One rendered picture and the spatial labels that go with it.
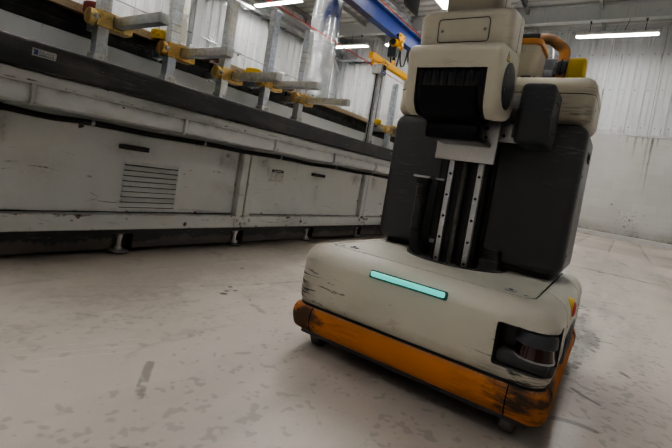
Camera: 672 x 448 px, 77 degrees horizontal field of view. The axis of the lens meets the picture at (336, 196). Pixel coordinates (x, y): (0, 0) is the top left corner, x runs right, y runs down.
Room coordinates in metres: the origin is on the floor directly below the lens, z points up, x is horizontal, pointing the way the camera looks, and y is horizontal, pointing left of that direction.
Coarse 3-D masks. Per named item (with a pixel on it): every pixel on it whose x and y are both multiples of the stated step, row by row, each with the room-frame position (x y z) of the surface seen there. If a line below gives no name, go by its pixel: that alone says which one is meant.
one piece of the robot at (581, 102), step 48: (576, 96) 1.08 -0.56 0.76; (432, 144) 1.28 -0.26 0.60; (576, 144) 1.07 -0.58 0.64; (432, 192) 1.27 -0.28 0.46; (480, 192) 1.15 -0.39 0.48; (528, 192) 1.12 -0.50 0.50; (576, 192) 1.07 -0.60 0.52; (432, 240) 1.24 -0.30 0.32; (480, 240) 1.17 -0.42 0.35; (528, 240) 1.11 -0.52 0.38
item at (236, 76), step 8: (208, 72) 1.87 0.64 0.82; (232, 72) 1.79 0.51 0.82; (240, 72) 1.76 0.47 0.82; (248, 72) 1.73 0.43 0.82; (256, 72) 1.71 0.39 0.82; (264, 72) 1.68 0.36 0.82; (272, 72) 1.66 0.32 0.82; (208, 80) 1.88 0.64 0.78; (240, 80) 1.78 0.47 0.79; (248, 80) 1.75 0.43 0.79; (256, 80) 1.72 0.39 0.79; (264, 80) 1.69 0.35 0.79; (272, 80) 1.67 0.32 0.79; (280, 80) 1.67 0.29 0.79
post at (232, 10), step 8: (232, 0) 1.76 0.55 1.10; (232, 8) 1.76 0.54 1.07; (232, 16) 1.76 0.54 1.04; (224, 24) 1.77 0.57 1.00; (232, 24) 1.77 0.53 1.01; (224, 32) 1.77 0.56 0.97; (232, 32) 1.77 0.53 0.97; (224, 40) 1.77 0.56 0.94; (232, 40) 1.78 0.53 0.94; (232, 48) 1.78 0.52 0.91; (224, 64) 1.76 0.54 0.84; (216, 80) 1.77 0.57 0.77; (224, 80) 1.77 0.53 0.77; (216, 88) 1.77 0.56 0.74; (224, 88) 1.77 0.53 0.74
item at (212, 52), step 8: (192, 48) 1.54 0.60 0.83; (200, 48) 1.52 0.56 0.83; (208, 48) 1.49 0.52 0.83; (216, 48) 1.47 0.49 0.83; (224, 48) 1.45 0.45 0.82; (152, 56) 1.68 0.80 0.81; (160, 56) 1.65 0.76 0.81; (184, 56) 1.57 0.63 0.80; (192, 56) 1.54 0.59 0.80; (200, 56) 1.52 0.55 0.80; (208, 56) 1.50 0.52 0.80; (216, 56) 1.48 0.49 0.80; (224, 56) 1.46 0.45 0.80; (232, 56) 1.46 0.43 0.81
